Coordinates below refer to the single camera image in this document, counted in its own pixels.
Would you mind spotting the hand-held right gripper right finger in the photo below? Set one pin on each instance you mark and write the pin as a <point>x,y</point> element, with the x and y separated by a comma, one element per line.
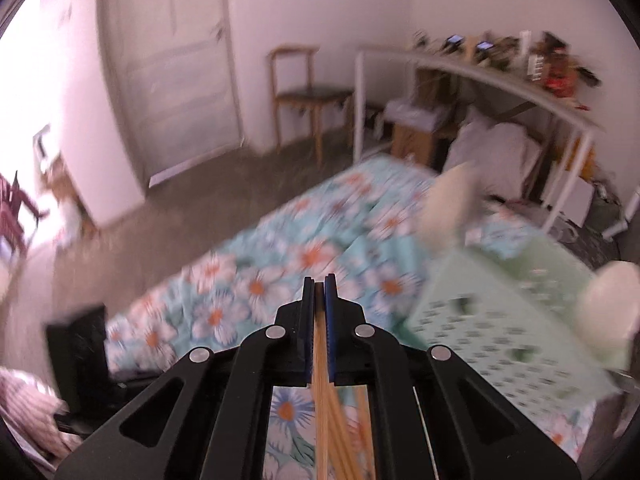
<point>330,330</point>

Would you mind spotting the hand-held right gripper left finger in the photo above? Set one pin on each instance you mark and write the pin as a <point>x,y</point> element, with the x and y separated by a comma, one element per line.
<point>309,330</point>

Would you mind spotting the white ceramic spoon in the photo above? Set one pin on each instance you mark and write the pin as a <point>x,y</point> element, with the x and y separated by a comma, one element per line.
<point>445,205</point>

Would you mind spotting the green plastic utensil holder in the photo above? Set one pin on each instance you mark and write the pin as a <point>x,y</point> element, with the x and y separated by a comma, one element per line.
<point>500,340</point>

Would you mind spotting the person's left forearm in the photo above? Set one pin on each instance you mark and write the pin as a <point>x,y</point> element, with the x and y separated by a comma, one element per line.
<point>30,410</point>

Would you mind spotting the brown cardboard boxes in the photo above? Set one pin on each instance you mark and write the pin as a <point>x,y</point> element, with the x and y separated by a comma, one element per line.
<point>62,185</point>

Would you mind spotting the cardboard box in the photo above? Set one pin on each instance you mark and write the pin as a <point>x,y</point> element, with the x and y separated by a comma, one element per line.
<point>412,145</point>

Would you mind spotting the grey white box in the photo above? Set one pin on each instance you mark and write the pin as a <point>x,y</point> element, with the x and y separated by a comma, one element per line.
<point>415,112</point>

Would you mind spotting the wooden chair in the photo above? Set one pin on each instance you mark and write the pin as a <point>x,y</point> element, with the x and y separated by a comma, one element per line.
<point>310,96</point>

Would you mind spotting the white sack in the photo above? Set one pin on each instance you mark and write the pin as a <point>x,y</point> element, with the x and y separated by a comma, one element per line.
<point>495,155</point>

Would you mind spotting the white shell-shaped spoon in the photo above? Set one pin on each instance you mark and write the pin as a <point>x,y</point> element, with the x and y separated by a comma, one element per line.
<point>605,310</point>

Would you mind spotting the white wooden door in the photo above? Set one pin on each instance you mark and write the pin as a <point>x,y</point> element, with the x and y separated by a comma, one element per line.
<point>175,85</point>

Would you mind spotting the white table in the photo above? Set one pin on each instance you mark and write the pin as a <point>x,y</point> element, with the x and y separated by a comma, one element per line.
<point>500,77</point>

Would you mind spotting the long white box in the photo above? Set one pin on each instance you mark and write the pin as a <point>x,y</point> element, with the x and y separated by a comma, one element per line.
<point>620,222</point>

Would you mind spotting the black device with screen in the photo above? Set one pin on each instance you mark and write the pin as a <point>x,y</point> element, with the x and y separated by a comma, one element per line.
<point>484,50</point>
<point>454,42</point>

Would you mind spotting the cola bottle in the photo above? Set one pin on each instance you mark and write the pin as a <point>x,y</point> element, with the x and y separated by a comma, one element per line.
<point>557,82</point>

